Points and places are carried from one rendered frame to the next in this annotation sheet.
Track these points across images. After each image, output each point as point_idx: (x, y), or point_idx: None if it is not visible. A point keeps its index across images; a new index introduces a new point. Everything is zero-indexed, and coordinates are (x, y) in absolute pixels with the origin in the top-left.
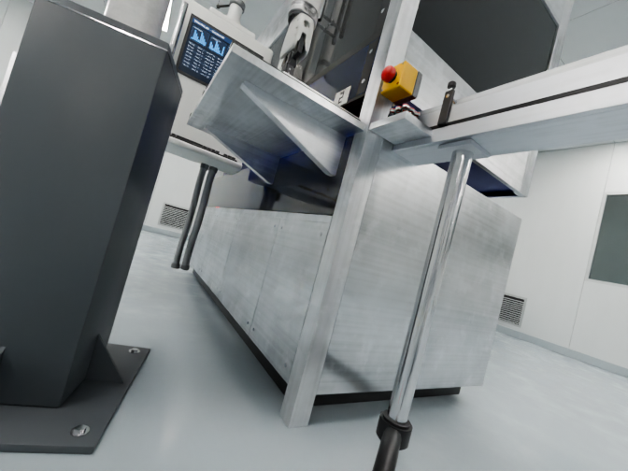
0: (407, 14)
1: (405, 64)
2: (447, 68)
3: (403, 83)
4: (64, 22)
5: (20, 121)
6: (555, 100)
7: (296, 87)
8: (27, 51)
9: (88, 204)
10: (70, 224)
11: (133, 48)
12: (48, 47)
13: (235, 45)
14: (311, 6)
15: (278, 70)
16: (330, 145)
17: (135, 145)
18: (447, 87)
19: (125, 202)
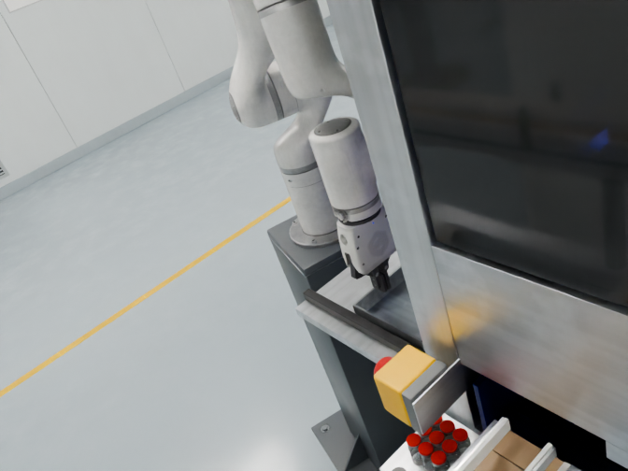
0: (405, 219)
1: (375, 380)
2: (591, 314)
3: (388, 408)
4: (279, 253)
5: None
6: None
7: (349, 345)
8: (284, 272)
9: (339, 375)
10: (341, 383)
11: (298, 273)
12: (285, 269)
13: (296, 310)
14: (337, 209)
15: (328, 329)
16: None
17: (332, 345)
18: (618, 365)
19: (355, 376)
